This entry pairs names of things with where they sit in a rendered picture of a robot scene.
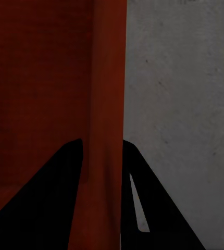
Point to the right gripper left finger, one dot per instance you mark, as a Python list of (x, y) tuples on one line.
[(39, 216)]

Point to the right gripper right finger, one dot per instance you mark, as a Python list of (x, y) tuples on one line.
[(169, 230)]

